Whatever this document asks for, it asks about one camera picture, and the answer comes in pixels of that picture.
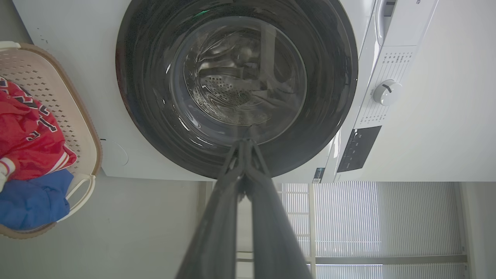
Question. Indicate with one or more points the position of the round white filter cover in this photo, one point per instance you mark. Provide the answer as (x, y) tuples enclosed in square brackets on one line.
[(114, 153)]

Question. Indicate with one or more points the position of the white front-load washing machine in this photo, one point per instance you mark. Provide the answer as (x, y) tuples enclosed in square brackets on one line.
[(69, 89)]

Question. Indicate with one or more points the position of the black washer display panel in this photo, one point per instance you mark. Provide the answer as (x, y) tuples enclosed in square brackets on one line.
[(358, 149)]

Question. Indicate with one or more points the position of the red and white sports jersey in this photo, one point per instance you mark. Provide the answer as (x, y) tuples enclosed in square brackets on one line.
[(27, 135)]

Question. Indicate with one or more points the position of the blue energy label sticker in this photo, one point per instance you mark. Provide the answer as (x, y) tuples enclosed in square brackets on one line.
[(318, 175)]

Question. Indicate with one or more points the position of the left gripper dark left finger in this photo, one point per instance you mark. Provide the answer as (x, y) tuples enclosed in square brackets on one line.
[(217, 232)]

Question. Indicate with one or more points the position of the steel washer drum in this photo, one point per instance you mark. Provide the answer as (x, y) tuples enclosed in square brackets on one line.
[(232, 89)]

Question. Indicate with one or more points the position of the round dark glass washer door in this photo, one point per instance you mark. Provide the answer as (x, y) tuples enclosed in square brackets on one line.
[(147, 100)]

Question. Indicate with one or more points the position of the white round control dial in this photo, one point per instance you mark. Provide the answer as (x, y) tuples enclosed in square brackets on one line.
[(387, 93)]

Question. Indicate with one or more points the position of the white detergent drawer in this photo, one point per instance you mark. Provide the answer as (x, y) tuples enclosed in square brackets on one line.
[(384, 23)]

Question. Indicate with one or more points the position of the blue garment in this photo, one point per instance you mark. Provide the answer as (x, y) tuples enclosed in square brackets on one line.
[(31, 201)]

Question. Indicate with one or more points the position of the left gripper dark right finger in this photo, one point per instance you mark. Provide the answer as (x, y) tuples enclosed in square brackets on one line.
[(271, 232)]

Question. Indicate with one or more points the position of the window with white blinds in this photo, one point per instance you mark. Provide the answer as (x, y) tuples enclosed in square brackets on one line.
[(348, 221)]

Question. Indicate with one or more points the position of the beige perforated laundry basket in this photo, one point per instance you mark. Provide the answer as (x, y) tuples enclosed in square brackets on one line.
[(46, 85)]

